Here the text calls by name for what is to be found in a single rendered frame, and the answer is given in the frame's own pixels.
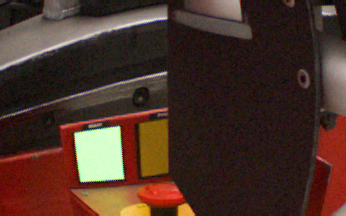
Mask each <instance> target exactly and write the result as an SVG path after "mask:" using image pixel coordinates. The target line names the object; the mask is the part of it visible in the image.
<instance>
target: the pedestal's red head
mask: <svg viewBox="0 0 346 216"><path fill-rule="evenodd" d="M167 110H168V108H164V109H156V110H150V111H144V112H138V113H132V114H126V115H121V116H115V117H110V118H104V119H99V120H95V119H94V120H89V121H84V122H80V123H71V124H67V125H62V126H61V125H60V126H59V134H60V137H61V139H62V149H63V159H64V163H65V171H66V178H67V182H68V187H69V190H70V191H71V193H70V195H69V196H70V200H71V204H72V209H73V214H74V216H121V215H120V212H121V211H122V210H123V209H124V208H126V207H129V206H131V205H132V206H133V205H135V204H137V205H139V204H142V202H141V201H140V200H139V198H138V196H137V194H138V190H139V189H140V188H141V187H145V186H146V185H148V184H150V185H151V184H155V183H172V184H175V183H174V182H172V181H171V179H172V178H171V177H170V176H167V177H163V176H161V177H156V178H152V179H141V180H139V179H138V163H137V162H136V139H135V123H137V122H143V121H149V113H154V112H160V111H167ZM107 120H109V127H114V126H120V125H123V147H124V154H125V164H126V177H127V181H123V182H119V181H118V182H114V183H113V182H110V183H102V184H101V183H97V184H95V183H93V184H82V185H81V184H78V179H77V172H76V164H75V161H74V151H73V138H72V132H75V133H76V132H81V131H82V125H83V124H87V123H92V122H97V121H98V122H102V121H107ZM109 127H108V128H109ZM332 166H333V165H331V164H330V163H328V162H326V161H324V160H323V159H321V158H319V157H317V159H316V163H315V171H314V178H313V181H312V187H311V192H310V197H309V200H308V205H307V210H306V213H305V216H321V215H322V210H323V207H324V203H325V198H326V194H327V190H328V184H329V180H330V174H331V173H332Z"/></svg>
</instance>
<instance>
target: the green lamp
mask: <svg viewBox="0 0 346 216"><path fill-rule="evenodd" d="M74 136H75V140H76V153H77V163H78V165H79V173H80V181H81V182H84V181H86V182H88V181H95V180H96V181H100V180H102V181H104V180H112V179H115V180H117V179H121V178H122V179H124V173H123V161H122V159H121V143H120V127H114V128H109V129H106V128H104V129H99V130H94V131H85V132H80V133H75V134H74Z"/></svg>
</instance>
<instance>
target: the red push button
mask: <svg viewBox="0 0 346 216"><path fill-rule="evenodd" d="M137 196H138V198H139V200H140V201H141V202H142V203H144V204H147V205H149V207H150V216H178V206H180V205H182V204H185V203H186V201H185V199H184V198H183V196H182V195H181V192H180V191H179V189H178V187H177V186H176V185H175V184H172V183H155V184H151V185H150V184H148V185H146V186H145V187H141V188H140V189H139V190H138V194H137Z"/></svg>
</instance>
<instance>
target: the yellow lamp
mask: <svg viewBox="0 0 346 216"><path fill-rule="evenodd" d="M139 142H140V165H141V174H142V177H145V176H150V175H160V174H165V173H168V118H167V119H160V120H154V122H153V121H148V122H142V123H139Z"/></svg>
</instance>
